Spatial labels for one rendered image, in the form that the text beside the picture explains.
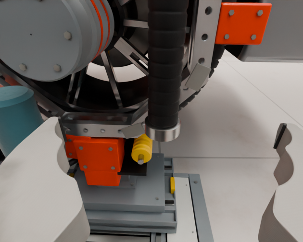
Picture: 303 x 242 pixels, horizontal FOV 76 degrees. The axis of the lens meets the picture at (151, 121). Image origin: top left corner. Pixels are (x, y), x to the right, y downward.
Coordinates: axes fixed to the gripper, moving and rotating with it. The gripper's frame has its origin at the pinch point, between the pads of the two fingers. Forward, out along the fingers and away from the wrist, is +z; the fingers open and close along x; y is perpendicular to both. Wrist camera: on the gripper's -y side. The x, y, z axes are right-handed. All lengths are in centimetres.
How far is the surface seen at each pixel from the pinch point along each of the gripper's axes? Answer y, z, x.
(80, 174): 60, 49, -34
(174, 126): 6.4, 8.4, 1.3
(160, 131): 6.6, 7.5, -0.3
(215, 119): 83, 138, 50
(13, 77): 11, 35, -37
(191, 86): 10.1, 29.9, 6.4
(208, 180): 83, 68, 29
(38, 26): -3.0, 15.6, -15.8
